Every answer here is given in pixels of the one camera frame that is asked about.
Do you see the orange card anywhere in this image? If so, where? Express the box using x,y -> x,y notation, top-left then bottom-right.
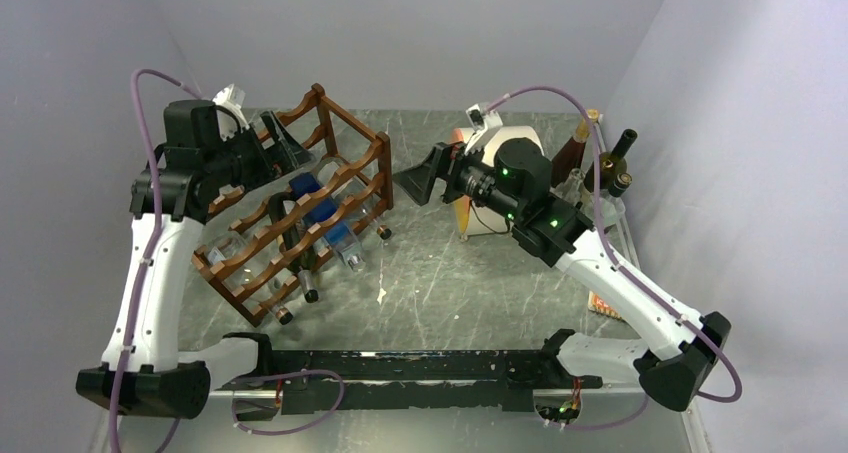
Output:
587,291 -> 623,321

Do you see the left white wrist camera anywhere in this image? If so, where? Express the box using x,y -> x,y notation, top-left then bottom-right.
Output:
213,84 -> 250,141

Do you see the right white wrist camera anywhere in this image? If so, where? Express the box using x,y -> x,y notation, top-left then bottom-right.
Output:
464,104 -> 503,156

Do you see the white cylinder drum orange face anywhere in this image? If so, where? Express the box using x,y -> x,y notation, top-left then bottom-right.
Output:
442,126 -> 552,239

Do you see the clear whisky bottle black label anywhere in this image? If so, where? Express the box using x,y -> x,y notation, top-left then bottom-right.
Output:
584,173 -> 633,233

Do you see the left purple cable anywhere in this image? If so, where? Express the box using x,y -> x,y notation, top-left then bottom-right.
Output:
107,68 -> 203,453

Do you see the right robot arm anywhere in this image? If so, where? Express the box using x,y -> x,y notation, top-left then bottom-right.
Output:
393,138 -> 731,412

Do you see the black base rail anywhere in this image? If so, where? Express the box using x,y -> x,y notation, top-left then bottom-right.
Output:
221,350 -> 603,415

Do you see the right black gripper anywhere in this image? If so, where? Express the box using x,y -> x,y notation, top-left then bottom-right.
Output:
392,132 -> 522,223

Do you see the green wine bottle white label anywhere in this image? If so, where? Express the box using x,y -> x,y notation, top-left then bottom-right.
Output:
599,129 -> 638,191

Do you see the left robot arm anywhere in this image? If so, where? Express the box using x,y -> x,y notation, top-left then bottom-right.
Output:
75,100 -> 311,419

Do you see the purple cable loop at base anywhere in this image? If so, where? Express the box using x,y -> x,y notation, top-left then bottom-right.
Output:
230,369 -> 346,437

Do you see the blue square glass bottle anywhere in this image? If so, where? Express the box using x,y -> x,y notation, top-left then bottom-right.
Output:
288,173 -> 367,272

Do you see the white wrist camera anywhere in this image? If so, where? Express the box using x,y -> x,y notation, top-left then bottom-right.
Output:
464,104 -> 503,156
213,84 -> 250,141

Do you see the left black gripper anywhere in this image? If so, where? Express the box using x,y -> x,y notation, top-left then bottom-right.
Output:
205,110 -> 315,193

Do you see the brown wooden wine rack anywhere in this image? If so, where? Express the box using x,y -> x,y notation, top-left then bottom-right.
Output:
192,84 -> 393,327

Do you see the clear bottle bottom rack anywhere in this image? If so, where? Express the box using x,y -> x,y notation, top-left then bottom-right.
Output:
205,231 -> 295,327

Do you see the dark red wine bottle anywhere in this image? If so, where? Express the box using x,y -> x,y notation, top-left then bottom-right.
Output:
550,118 -> 590,188

